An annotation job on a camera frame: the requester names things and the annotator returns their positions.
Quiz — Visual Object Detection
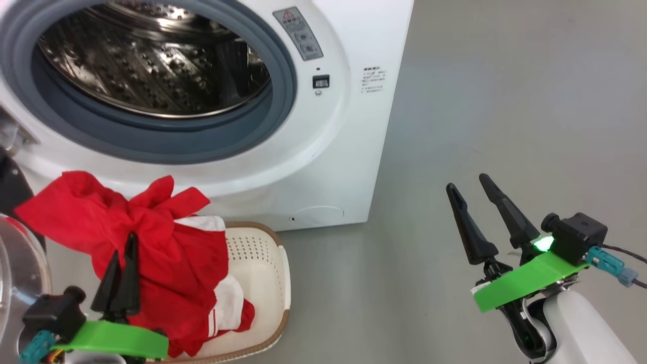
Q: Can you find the grey washing machine door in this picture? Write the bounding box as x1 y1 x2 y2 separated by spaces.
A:
0 149 53 354

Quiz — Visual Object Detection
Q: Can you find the cream laundry basket brown rim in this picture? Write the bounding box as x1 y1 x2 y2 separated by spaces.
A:
147 221 292 364

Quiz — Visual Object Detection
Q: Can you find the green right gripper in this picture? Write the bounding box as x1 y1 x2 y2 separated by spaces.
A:
446 173 589 312

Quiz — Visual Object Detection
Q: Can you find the white front-load washing machine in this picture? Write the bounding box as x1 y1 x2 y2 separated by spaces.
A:
0 0 415 232

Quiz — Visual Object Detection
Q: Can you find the grey warning label sticker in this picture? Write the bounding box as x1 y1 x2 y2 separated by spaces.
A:
273 7 324 62

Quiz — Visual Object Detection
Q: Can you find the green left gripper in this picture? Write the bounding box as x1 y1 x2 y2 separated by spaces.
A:
51 233 169 360

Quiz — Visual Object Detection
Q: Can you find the plain red garment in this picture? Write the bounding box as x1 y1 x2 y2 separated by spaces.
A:
14 171 211 304

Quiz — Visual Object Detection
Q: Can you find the right gripper cable teal connector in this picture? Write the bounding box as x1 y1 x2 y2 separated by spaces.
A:
586 244 647 290

